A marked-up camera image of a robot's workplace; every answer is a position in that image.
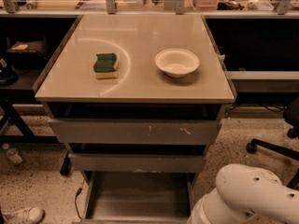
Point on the grey top drawer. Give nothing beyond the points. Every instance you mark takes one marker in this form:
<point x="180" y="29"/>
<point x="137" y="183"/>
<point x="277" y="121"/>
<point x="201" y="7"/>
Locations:
<point x="136" y="131"/>

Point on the black office chair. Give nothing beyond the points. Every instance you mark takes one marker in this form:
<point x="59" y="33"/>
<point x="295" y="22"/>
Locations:
<point x="291" y="116"/>

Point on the grey drawer cabinet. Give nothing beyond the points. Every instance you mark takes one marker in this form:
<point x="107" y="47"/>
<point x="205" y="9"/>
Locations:
<point x="141" y="90"/>

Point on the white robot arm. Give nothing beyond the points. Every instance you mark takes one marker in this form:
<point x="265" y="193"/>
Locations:
<point x="242" y="193"/>

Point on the grey drawer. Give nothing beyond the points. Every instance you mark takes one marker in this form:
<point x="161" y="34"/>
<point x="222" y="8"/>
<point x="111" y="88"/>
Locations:
<point x="137" y="198"/>
<point x="136" y="131"/>
<point x="138" y="163"/>

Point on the grey bottom drawer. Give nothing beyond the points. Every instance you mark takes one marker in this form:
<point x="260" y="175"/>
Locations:
<point x="137" y="198"/>

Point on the green and yellow sponge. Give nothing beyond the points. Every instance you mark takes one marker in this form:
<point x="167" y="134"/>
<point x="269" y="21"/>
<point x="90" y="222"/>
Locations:
<point x="106" y="66"/>

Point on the white sneaker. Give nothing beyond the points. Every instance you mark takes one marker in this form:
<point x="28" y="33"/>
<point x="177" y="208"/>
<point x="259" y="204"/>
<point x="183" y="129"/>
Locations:
<point x="29" y="215"/>

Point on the black bag with label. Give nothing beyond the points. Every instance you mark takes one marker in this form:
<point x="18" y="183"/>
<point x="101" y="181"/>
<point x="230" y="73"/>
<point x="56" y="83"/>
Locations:
<point x="28" y="54"/>

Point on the clear plastic bottle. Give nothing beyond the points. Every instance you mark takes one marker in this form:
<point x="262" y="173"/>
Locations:
<point x="13" y="154"/>

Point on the grey middle drawer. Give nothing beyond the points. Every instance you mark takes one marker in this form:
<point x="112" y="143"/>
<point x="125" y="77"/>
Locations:
<point x="138" y="163"/>

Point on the white paper bowl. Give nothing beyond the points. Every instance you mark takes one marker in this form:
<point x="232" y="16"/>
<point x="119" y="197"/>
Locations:
<point x="177" y="62"/>

